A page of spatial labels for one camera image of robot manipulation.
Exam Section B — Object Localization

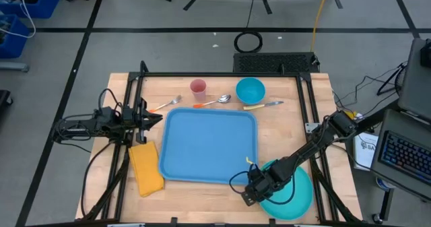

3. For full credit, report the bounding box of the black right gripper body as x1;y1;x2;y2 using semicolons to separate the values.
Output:
241;168;280;207

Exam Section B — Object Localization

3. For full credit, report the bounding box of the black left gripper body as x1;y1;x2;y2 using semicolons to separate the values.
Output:
121;98;149;144

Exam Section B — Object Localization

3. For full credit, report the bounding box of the orange-handled metal fork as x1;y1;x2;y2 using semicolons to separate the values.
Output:
149;94;183;114

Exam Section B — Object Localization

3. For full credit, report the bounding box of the teal plate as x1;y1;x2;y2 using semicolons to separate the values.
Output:
259;159;314;221

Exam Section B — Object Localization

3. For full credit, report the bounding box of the yellow cloth napkin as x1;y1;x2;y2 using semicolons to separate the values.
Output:
128;141;166;198

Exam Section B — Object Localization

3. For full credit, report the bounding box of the pink cup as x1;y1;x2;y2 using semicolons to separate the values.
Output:
189;78;207;102

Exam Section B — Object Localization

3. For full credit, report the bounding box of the blue plastic tray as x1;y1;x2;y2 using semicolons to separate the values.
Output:
158;107;259;186

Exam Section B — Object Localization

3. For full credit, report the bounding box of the orange-handled metal spoon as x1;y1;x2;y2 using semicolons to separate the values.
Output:
193;94;232;109

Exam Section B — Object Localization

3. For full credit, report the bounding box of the yellow-handled metal knife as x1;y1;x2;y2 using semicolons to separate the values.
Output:
242;100;285;111

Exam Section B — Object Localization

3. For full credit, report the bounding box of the blue bowl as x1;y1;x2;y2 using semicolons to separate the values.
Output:
235;77;267;106

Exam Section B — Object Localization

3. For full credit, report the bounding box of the white printed paper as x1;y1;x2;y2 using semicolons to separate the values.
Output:
352;131;380;171

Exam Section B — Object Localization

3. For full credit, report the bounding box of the black cart leg with caster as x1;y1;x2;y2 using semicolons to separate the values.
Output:
372;178;395;225

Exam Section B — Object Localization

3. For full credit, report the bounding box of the black equipment piece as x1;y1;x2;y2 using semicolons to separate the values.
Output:
0;89;13;107

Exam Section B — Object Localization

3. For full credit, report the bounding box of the grey metal bar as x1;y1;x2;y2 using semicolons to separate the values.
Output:
0;61;30;73

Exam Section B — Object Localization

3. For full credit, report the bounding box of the black cart support bar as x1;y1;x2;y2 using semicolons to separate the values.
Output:
353;98;401;135

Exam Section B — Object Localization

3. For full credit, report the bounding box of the blue plastic bin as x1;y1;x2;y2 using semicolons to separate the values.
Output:
0;0;61;19
0;13;30;59

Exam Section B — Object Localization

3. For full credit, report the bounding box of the laptop with backlit keyboard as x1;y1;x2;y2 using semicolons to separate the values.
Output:
370;108;431;201

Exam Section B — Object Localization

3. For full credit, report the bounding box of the black tripod stand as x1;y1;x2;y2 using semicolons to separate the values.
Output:
376;61;408;96

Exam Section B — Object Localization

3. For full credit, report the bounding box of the grey closed laptop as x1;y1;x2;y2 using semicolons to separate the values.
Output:
397;37;431;123

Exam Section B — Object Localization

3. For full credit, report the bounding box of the small black device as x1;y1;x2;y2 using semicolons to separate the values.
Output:
420;38;431;69

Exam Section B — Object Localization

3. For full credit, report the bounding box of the black aluminium frame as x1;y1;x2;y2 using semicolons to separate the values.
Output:
75;60;363;227

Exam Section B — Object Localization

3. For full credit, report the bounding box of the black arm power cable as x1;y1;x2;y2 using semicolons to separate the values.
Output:
80;141;117;218

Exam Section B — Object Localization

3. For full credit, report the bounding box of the coiled black cable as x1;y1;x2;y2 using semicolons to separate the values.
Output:
234;0;264;54

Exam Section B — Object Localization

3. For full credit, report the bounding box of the white cable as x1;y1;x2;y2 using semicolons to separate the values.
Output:
0;0;36;39

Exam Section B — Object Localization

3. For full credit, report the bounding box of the yellow cable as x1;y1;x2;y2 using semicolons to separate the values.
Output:
309;0;333;53

